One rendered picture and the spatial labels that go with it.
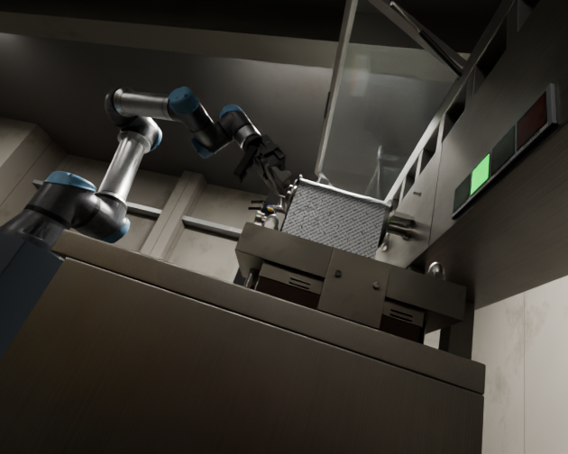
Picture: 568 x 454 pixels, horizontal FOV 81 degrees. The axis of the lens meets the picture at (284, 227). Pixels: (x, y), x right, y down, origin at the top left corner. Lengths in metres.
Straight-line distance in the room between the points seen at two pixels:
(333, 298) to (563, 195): 0.36
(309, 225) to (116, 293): 0.47
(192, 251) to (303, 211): 3.91
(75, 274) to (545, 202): 0.71
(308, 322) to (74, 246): 0.38
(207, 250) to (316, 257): 4.07
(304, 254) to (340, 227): 0.27
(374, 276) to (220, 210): 4.38
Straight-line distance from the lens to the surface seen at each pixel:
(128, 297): 0.54
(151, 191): 5.50
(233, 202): 4.89
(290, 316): 0.49
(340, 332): 0.50
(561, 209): 0.64
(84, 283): 0.58
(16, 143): 6.42
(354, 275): 0.56
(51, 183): 1.09
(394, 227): 0.93
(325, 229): 0.83
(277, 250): 0.59
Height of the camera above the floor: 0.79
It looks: 25 degrees up
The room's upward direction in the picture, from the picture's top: 19 degrees clockwise
